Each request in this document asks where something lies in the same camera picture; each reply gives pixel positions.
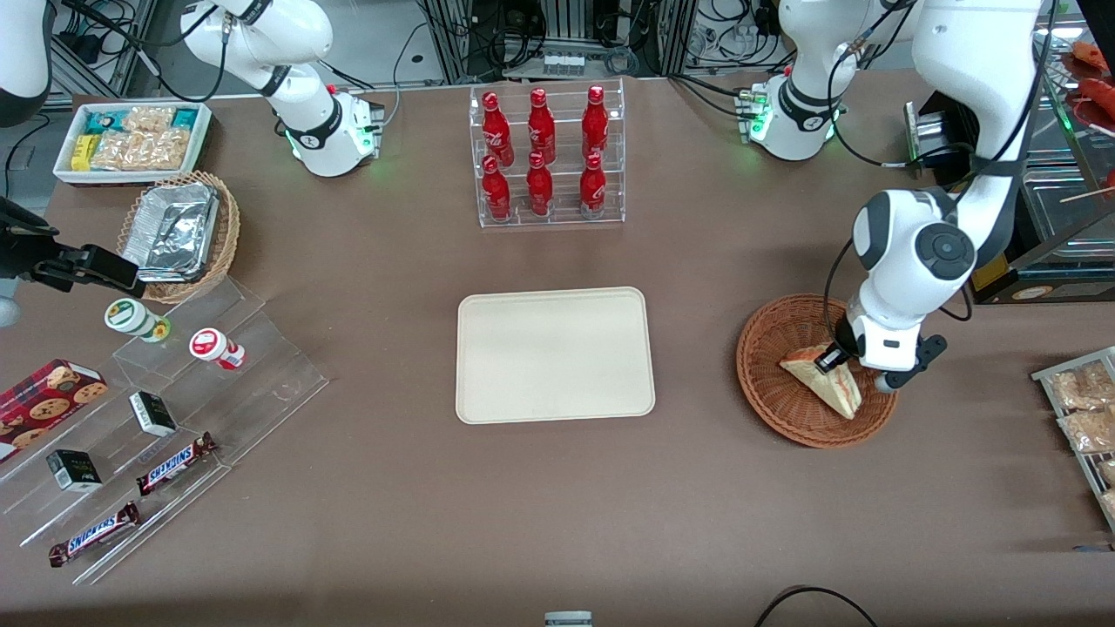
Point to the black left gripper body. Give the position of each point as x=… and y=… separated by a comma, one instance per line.
x=844, y=335

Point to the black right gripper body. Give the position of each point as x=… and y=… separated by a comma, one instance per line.
x=26, y=255

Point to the triangular sandwich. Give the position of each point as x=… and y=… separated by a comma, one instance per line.
x=832, y=390

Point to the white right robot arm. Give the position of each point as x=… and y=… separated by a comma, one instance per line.
x=296, y=43

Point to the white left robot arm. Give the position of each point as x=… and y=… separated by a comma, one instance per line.
x=915, y=252

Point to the brown wicker basket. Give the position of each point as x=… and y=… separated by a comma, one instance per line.
x=775, y=401

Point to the light wicker basket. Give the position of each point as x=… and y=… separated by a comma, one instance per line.
x=228, y=235

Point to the white snack tray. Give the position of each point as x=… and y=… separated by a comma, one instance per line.
x=205, y=131

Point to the beige plastic tray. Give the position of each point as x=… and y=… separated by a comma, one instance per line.
x=554, y=355

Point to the green lid yogurt cup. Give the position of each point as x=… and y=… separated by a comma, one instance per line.
x=131, y=317

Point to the aluminium foil container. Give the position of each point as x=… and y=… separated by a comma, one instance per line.
x=172, y=231

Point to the yellow snack packet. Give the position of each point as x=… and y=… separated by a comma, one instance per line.
x=83, y=152

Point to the red lid yogurt cup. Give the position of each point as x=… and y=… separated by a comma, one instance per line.
x=212, y=346

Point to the clear cracker bag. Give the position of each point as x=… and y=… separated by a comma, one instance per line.
x=139, y=151
x=148, y=120

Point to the small black box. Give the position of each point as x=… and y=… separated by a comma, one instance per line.
x=153, y=414
x=74, y=470

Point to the red cookie box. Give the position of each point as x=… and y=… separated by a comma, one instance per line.
x=43, y=402

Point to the teal snack packet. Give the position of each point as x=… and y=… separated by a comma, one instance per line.
x=102, y=122
x=185, y=118

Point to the yellow box with red button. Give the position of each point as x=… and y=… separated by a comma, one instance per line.
x=986, y=274

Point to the clear acrylic stepped stand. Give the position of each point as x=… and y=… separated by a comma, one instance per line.
x=261, y=383

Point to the Snickers chocolate bar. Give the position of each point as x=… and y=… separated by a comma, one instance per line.
x=94, y=534
x=174, y=464

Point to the grey metal controller box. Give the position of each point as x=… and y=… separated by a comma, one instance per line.
x=928, y=135

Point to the black hot food display case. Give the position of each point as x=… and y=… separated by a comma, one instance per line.
x=1071, y=252

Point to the clear snack bag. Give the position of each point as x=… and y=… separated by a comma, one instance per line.
x=1089, y=431
x=1084, y=387

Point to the red cola bottle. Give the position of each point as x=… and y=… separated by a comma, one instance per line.
x=595, y=126
x=496, y=192
x=496, y=131
x=592, y=187
x=541, y=129
x=539, y=187

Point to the clear acrylic bottle rack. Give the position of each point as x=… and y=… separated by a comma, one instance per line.
x=562, y=218

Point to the red sausage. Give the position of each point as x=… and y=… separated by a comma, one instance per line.
x=1099, y=91

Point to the small grey device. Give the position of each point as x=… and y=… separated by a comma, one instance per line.
x=568, y=619

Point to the white power strip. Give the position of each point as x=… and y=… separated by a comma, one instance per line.
x=563, y=64

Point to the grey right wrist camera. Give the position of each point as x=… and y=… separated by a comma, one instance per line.
x=7, y=312

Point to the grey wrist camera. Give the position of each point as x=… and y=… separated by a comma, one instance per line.
x=925, y=353
x=7, y=312

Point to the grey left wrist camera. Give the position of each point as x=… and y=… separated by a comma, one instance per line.
x=925, y=353

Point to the aluminium frame rack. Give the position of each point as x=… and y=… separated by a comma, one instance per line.
x=453, y=39

